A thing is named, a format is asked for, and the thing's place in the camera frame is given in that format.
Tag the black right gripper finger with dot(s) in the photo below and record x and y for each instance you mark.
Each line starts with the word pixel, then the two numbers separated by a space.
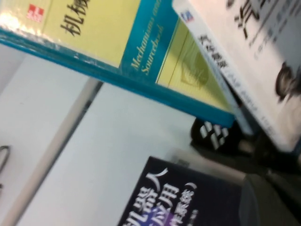
pixel 270 207

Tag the yellow teal mechanical design book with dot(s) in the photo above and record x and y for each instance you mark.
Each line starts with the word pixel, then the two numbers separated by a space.
pixel 94 23

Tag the dark mobile robot ROS book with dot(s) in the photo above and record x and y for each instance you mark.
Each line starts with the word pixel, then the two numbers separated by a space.
pixel 188 200

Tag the white book under dark book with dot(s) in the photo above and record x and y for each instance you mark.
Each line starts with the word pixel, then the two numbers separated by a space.
pixel 200 160

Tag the thin white grey-spine book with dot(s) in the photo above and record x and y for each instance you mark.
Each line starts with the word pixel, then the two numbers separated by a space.
pixel 244 124

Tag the white-spine car book teal cover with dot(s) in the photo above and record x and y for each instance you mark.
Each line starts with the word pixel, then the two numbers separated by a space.
pixel 258 70

